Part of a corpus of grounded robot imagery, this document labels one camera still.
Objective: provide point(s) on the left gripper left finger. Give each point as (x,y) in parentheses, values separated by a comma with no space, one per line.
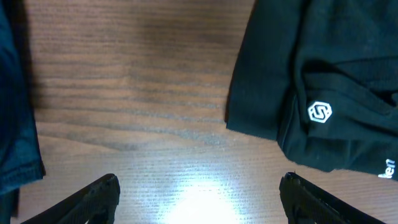
(94,204)

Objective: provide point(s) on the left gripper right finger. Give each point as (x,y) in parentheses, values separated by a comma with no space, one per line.
(304,202)

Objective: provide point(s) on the black polo shirt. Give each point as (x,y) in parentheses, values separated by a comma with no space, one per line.
(320,78)

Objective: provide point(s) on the folded dark blue garment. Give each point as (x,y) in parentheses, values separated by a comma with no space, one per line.
(21,162)

